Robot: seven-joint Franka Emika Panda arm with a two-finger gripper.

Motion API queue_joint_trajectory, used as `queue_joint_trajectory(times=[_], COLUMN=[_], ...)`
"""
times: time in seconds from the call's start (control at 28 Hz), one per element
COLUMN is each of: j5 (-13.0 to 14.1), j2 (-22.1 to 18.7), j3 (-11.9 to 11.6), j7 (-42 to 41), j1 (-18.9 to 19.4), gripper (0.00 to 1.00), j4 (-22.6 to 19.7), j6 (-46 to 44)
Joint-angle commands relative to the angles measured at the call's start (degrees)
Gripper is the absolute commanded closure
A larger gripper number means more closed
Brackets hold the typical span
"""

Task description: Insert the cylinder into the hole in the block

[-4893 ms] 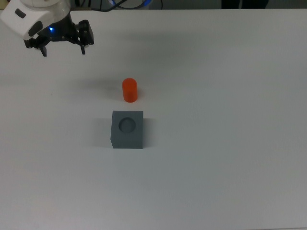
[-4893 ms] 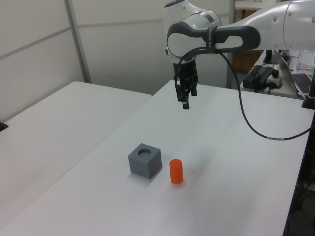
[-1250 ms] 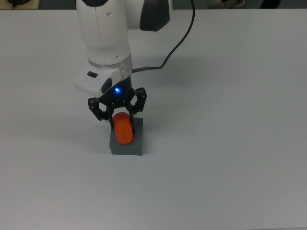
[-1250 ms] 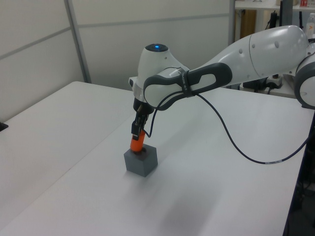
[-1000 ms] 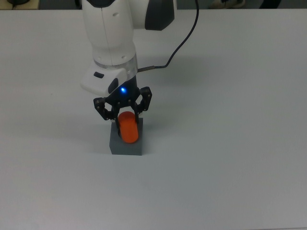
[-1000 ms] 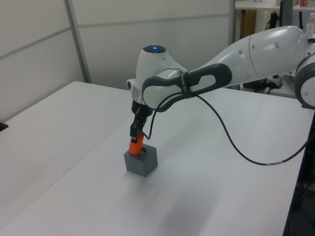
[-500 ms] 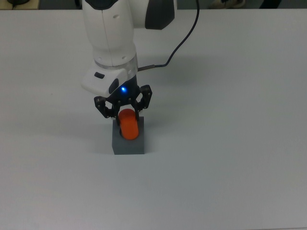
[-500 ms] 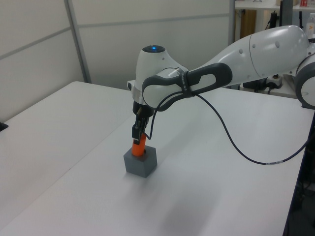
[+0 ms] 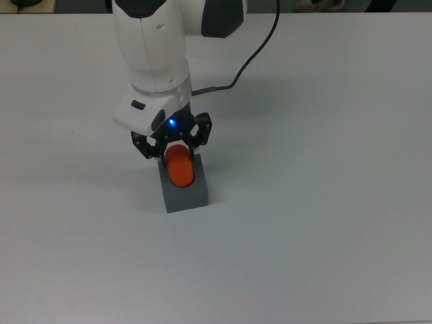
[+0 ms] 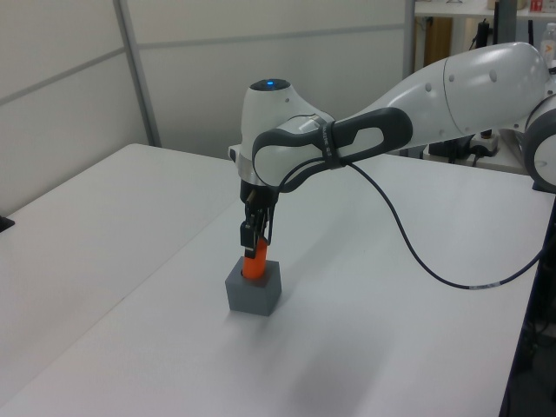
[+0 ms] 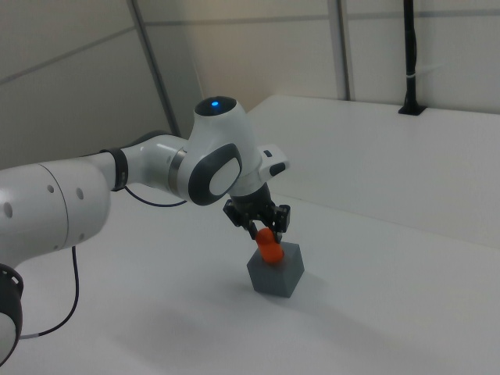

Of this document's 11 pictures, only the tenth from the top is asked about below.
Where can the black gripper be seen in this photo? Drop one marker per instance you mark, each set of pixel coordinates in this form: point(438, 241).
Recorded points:
point(260, 197)

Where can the black table clamp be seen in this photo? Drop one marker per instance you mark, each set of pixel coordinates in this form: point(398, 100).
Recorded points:
point(5, 223)

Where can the grey partition post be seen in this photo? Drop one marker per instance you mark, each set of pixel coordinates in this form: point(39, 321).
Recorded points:
point(409, 35)
point(139, 78)

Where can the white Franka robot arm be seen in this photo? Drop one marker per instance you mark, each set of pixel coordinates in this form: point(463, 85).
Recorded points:
point(478, 87)

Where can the orange cylinder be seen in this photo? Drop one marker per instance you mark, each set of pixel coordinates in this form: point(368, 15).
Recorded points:
point(256, 265)

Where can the grey block with round hole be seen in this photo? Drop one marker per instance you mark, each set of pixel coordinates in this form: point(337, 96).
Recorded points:
point(252, 297)

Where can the white power strip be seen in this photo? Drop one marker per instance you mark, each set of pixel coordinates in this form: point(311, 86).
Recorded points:
point(486, 145)

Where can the black power supply box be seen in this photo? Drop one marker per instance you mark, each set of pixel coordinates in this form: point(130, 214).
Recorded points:
point(447, 150)

